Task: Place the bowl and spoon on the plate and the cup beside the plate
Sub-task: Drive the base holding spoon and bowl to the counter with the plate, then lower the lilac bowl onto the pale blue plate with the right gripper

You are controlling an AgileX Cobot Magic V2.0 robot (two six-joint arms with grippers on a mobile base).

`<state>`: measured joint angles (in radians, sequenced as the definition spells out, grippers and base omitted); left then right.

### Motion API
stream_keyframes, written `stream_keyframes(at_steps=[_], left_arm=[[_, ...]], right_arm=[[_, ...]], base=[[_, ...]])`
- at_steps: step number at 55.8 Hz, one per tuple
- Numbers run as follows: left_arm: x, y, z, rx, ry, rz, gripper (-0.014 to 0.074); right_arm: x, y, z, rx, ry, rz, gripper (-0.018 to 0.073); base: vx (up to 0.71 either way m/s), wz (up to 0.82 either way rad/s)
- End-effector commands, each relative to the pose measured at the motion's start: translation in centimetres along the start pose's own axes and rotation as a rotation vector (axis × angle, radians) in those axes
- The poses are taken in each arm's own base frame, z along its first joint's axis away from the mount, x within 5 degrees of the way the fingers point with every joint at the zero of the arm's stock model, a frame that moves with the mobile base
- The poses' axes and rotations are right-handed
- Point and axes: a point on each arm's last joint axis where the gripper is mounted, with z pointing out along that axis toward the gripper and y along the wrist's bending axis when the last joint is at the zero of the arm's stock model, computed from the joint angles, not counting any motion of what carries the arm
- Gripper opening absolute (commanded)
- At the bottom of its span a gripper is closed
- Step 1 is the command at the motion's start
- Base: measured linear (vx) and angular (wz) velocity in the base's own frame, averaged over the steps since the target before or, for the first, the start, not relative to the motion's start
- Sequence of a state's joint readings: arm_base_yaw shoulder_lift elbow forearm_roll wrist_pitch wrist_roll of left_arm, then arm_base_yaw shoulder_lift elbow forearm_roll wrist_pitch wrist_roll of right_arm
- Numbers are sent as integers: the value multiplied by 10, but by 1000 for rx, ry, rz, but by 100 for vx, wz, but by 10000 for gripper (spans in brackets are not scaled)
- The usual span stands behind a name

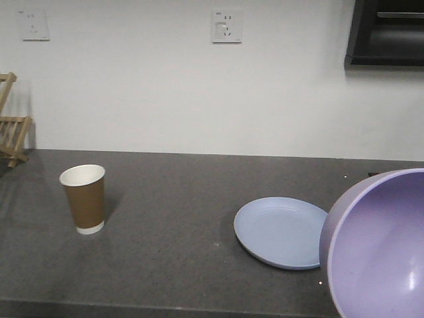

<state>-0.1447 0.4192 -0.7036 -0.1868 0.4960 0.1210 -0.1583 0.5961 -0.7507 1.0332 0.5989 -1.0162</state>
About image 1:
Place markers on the light blue plastic plate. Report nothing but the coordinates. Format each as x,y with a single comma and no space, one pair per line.
281,231

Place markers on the black induction cooktop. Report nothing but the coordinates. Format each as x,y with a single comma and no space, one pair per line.
370,174

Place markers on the purple plastic bowl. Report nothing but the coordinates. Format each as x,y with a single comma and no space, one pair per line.
371,247

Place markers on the wooden folding dish rack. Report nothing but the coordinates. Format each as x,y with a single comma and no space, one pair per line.
13,129

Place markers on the white wall socket centre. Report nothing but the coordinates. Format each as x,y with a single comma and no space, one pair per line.
227,26

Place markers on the brown paper cup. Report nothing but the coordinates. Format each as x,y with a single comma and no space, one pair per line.
84,187

